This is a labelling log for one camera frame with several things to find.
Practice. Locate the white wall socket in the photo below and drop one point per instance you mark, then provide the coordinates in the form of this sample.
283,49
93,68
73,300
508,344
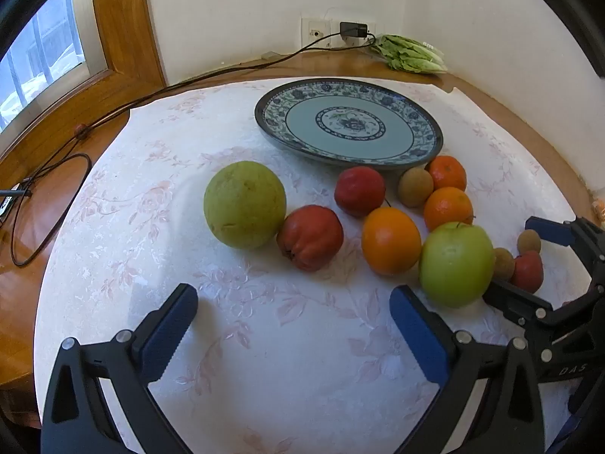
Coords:
314,33

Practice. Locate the small brown kiwi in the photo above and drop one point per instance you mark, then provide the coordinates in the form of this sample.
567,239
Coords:
529,241
504,264

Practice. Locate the glass window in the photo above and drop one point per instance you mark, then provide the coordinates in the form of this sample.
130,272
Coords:
45,56

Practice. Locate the small red fruit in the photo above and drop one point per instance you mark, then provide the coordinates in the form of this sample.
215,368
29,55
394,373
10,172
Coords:
527,270

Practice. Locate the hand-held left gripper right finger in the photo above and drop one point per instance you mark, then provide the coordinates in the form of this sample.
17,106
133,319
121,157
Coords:
418,340

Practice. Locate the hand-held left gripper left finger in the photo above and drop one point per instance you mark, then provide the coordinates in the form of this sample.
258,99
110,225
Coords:
165,335

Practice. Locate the white floral tablecloth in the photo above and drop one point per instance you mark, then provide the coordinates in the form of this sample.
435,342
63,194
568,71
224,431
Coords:
283,364

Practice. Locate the large red apple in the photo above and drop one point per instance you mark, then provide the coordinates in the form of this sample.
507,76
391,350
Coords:
309,237

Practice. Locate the green apple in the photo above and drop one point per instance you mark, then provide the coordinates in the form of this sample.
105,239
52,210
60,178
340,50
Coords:
456,265

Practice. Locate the orange tangerine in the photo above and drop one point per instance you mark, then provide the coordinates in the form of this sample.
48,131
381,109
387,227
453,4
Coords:
447,172
448,208

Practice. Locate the black charger plug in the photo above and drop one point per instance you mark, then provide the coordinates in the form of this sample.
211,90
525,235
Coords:
353,29

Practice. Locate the small white plastic piece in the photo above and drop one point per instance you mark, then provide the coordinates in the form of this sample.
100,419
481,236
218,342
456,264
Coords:
269,55

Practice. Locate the medium red apple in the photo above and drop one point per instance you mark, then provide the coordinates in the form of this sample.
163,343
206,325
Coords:
360,191

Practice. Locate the dark electronic device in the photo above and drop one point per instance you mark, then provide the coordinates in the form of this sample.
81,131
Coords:
5,201

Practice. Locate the blue floral ceramic plate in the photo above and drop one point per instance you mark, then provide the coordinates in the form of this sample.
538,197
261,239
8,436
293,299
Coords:
349,123

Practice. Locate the small orange object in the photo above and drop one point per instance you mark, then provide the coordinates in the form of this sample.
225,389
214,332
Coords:
599,209

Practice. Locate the bagged green lettuce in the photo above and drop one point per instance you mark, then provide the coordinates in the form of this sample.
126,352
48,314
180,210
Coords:
407,54

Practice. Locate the wooden window frame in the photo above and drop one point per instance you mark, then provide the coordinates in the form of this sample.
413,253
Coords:
127,19

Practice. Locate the yellow-green pear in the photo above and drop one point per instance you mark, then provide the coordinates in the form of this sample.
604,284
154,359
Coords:
244,204

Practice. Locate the large orange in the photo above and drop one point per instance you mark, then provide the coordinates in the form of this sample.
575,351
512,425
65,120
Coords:
391,241

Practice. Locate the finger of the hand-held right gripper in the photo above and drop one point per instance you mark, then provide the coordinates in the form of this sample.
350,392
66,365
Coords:
513,301
548,231

